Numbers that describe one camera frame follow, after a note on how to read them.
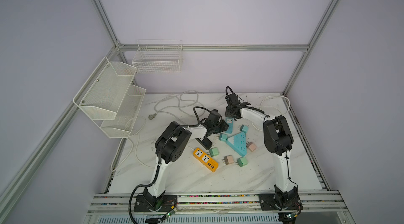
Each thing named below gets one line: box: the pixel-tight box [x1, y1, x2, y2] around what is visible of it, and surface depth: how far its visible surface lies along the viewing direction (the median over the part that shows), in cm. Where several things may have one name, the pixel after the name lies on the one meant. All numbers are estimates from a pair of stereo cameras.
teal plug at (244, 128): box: [239, 124, 249, 134], surface depth 100 cm
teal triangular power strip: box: [225, 131, 247, 157], surface depth 92 cm
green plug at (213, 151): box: [209, 147, 219, 157], surface depth 90 cm
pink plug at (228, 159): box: [221, 155, 235, 165], surface depth 88 cm
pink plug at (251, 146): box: [245, 141, 257, 152], surface depth 92 cm
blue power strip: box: [225, 117, 234, 135], surface depth 102 cm
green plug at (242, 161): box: [235, 156, 249, 168], surface depth 87 cm
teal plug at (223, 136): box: [218, 133, 228, 142], surface depth 97 cm
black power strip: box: [195, 137, 213, 151], surface depth 94 cm
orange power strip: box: [192, 147, 219, 173], surface depth 87 cm
